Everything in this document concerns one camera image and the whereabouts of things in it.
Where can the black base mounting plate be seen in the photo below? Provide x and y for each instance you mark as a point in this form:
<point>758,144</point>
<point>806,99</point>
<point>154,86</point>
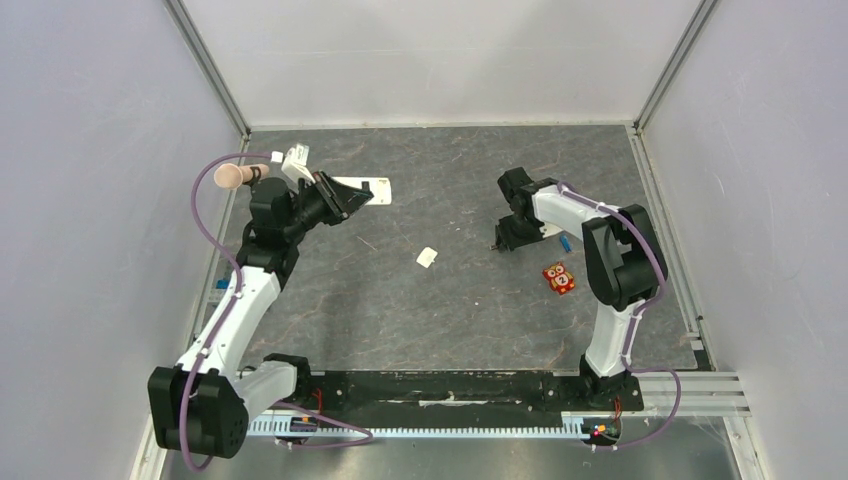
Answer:
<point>453,399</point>

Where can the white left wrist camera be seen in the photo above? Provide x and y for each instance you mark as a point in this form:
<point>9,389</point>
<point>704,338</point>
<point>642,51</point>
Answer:
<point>293,163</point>

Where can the white battery cover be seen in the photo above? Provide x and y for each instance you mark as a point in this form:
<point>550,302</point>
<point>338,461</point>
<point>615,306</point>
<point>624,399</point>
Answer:
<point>426,257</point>

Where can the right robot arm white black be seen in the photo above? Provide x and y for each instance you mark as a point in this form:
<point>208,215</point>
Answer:
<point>625,267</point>

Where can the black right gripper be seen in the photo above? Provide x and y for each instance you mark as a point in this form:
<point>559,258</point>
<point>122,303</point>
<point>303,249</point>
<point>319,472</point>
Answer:
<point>506,235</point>

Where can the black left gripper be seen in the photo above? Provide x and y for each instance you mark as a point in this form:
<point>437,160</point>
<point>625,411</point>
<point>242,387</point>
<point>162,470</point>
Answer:
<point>341,201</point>

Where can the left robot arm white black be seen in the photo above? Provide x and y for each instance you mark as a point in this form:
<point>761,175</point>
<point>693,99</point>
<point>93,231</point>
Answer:
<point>201,407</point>

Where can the red owl number block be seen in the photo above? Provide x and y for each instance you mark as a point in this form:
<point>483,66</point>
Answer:
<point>559,279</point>

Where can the white remote control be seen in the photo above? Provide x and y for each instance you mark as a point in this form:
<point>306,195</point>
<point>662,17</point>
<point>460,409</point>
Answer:
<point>379,187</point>

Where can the blue AAA battery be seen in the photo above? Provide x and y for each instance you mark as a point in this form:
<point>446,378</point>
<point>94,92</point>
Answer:
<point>565,244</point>

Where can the white cable duct strip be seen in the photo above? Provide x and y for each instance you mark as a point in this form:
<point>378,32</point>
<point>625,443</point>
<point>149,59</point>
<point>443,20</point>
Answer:
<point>285,426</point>

